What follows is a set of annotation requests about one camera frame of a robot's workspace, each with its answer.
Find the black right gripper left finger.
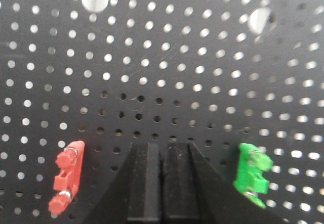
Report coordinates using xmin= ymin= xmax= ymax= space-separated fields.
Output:
xmin=84 ymin=143 xmax=161 ymax=223

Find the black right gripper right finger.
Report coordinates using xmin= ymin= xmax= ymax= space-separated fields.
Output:
xmin=163 ymin=143 xmax=284 ymax=223

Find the black perforated pegboard panel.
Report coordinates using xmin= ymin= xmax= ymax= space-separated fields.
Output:
xmin=1 ymin=0 xmax=323 ymax=223

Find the green toggle switch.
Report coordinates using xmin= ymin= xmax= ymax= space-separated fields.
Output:
xmin=233 ymin=143 xmax=273 ymax=209

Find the red toggle switch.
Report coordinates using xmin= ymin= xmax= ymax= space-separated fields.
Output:
xmin=48 ymin=141 xmax=85 ymax=215

